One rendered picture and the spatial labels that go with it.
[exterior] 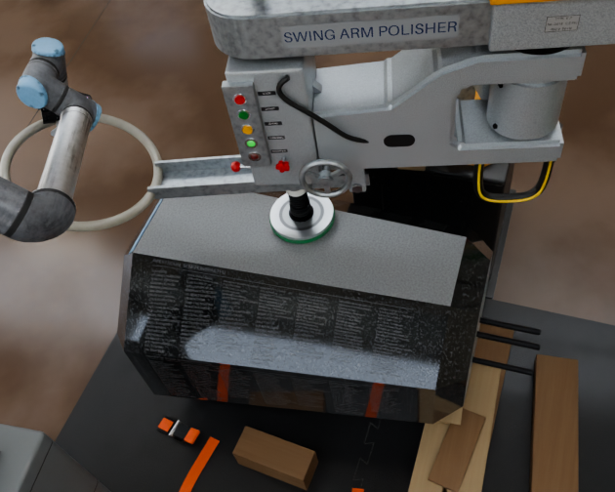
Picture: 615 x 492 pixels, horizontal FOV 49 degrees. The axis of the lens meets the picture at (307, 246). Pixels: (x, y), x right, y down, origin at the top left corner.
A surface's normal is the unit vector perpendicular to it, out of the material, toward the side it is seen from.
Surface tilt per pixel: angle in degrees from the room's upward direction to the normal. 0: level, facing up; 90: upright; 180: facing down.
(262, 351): 45
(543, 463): 0
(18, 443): 0
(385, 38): 90
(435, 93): 90
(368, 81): 4
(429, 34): 90
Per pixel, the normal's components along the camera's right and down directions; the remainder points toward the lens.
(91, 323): -0.12, -0.60
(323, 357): -0.28, 0.13
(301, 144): -0.06, 0.80
